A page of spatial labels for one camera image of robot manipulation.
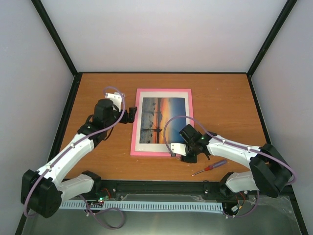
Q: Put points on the blue red handled screwdriver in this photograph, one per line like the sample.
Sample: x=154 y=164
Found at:
x=211 y=167

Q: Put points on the sunset photo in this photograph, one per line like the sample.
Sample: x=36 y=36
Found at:
x=155 y=124

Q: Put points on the black mounting rail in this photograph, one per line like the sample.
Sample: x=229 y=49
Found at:
x=207 y=190

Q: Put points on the light blue slotted cable duct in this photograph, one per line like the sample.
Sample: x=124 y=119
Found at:
x=149 y=206

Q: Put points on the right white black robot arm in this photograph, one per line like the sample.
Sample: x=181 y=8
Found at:
x=267 y=171

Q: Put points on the pink wooden picture frame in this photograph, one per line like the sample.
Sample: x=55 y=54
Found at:
x=157 y=150

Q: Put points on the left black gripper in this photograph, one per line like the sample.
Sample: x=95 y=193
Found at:
x=124 y=119

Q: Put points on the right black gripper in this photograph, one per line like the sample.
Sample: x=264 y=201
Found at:
x=193 y=159

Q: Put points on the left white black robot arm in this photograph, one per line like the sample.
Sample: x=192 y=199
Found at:
x=44 y=190

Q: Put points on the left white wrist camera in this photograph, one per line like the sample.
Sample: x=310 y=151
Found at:
x=116 y=98

